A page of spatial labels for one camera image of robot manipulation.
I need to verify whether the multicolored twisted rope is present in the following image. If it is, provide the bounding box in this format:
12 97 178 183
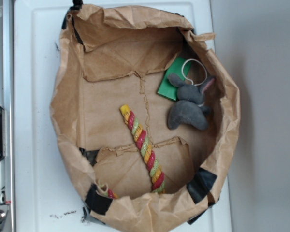
98 104 166 200

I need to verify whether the grey plush rabbit toy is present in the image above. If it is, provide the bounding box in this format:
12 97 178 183
167 76 216 131

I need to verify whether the green rectangular block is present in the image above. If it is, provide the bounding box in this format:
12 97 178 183
157 57 191 101

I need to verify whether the white rubber band loop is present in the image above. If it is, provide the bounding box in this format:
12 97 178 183
181 58 208 87

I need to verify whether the brown paper bag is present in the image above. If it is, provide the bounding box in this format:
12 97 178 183
50 3 240 232

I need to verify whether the aluminium frame rail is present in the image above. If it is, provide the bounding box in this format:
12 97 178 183
0 0 16 232

